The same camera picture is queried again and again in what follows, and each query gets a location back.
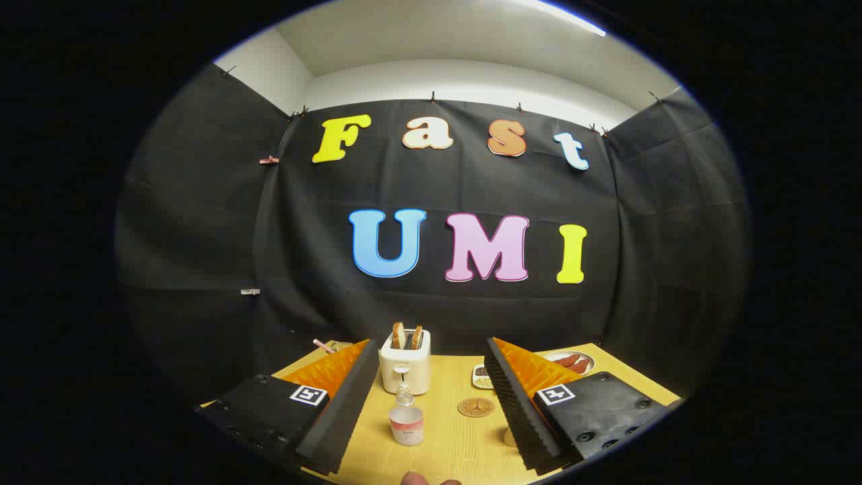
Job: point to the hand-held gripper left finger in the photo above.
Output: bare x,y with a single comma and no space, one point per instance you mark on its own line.
340,417

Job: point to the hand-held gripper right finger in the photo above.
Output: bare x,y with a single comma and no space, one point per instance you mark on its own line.
518,417

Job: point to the round wooden coaster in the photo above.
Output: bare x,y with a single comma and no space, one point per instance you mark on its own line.
476,407

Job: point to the clear juice bottle pink label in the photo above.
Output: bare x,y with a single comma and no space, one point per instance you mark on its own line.
406,426

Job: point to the white divided dish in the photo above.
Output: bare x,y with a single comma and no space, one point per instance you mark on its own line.
481,377

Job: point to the wooden table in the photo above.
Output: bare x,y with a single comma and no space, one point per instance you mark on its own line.
451,444

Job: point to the red meat piece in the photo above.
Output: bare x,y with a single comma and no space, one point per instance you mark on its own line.
581,366
566,360

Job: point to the white toaster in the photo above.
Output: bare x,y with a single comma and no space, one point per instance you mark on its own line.
404,370

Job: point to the white round plate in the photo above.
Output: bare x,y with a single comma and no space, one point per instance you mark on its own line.
587,358

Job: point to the toast slice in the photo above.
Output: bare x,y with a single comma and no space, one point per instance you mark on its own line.
417,337
399,335

